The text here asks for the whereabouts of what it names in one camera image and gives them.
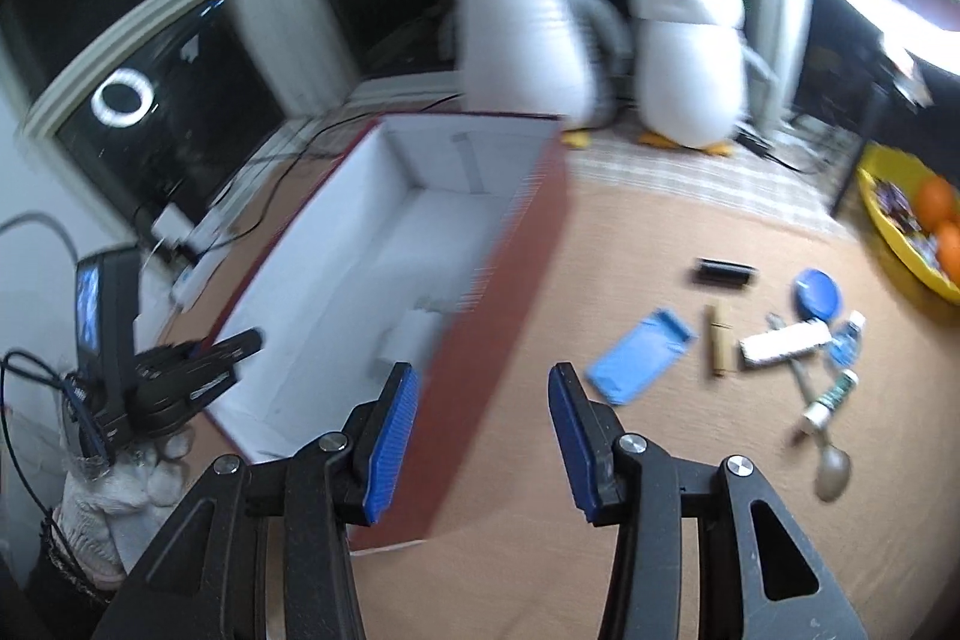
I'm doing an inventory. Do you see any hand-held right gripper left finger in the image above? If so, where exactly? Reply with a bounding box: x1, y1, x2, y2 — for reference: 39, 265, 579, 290
90, 361, 421, 640

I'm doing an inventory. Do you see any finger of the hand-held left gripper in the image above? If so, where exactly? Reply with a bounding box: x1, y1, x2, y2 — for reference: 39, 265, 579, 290
133, 347, 239, 437
169, 328, 265, 380

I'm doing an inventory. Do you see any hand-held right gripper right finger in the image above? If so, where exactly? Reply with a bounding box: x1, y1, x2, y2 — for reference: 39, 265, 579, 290
547, 362, 867, 640

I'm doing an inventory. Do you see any blue plastic case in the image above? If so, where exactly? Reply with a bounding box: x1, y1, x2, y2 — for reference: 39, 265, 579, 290
585, 308, 695, 406

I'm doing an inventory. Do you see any white cardboard box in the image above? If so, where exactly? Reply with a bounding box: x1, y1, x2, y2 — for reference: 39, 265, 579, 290
206, 111, 572, 555

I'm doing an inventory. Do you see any black cylinder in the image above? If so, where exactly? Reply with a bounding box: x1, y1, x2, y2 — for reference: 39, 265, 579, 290
694, 257, 753, 292

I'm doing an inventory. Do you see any green and white tube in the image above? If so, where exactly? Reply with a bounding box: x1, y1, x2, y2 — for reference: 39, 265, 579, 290
802, 368, 860, 431

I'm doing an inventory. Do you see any blue round lid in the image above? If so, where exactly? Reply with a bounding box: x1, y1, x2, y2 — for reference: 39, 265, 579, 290
793, 269, 842, 320

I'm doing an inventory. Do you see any person's left hand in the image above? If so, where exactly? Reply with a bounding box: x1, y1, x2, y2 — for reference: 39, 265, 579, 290
58, 426, 194, 582

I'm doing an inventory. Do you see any white power strip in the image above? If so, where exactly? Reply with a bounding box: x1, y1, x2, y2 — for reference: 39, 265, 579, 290
169, 212, 241, 315

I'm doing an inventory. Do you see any white power adapter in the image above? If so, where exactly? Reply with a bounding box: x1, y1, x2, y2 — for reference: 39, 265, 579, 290
154, 205, 196, 251

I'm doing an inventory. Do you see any brown wooden tube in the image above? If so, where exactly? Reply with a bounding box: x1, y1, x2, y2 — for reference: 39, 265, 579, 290
701, 302, 734, 378

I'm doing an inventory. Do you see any white stick lighter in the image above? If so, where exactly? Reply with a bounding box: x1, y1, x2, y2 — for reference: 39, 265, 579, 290
739, 319, 833, 367

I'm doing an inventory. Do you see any metal spoon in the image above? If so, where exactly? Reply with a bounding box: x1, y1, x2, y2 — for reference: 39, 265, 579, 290
765, 314, 854, 502

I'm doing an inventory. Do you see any checkered cloth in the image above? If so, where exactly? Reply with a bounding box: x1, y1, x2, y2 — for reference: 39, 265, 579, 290
352, 77, 863, 236

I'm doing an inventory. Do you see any small clear blue bottle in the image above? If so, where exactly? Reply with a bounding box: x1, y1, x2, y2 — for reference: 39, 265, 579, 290
827, 310, 867, 365

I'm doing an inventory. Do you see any yellow bowl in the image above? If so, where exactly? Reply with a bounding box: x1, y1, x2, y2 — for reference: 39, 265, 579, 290
855, 143, 960, 304

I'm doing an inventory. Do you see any small penguin plush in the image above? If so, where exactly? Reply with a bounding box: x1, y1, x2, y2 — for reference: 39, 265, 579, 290
626, 0, 781, 157

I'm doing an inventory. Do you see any pile of wrapped candies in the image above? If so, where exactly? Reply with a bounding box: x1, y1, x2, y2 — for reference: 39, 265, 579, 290
870, 179, 938, 262

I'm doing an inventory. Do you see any black light stand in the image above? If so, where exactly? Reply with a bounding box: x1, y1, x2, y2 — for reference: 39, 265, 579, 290
829, 29, 935, 217

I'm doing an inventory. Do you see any orange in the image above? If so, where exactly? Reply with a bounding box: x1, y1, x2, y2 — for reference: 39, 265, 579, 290
934, 221, 960, 281
916, 175, 960, 229

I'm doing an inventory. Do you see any large penguin plush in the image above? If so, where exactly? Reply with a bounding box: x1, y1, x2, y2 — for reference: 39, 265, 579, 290
442, 0, 635, 150

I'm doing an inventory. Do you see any white wall charger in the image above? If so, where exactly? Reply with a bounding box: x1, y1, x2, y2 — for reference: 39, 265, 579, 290
375, 302, 451, 371

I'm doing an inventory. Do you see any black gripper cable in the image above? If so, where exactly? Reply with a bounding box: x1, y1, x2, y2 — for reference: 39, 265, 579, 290
0, 351, 80, 536

